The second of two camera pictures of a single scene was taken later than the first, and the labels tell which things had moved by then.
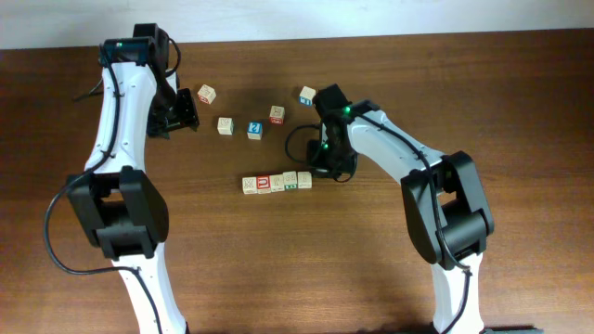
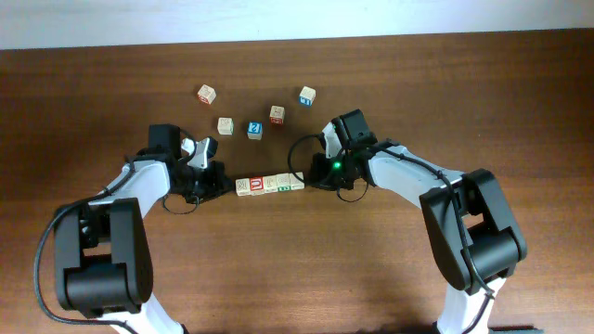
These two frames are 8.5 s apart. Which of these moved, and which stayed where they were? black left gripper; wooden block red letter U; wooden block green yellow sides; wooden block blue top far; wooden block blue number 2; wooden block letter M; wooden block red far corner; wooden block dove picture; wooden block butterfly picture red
Moved: wooden block green yellow sides; wooden block red letter U; black left gripper; wooden block letter M
Stayed: wooden block blue top far; wooden block blue number 2; wooden block dove picture; wooden block red far corner; wooden block butterfly picture red
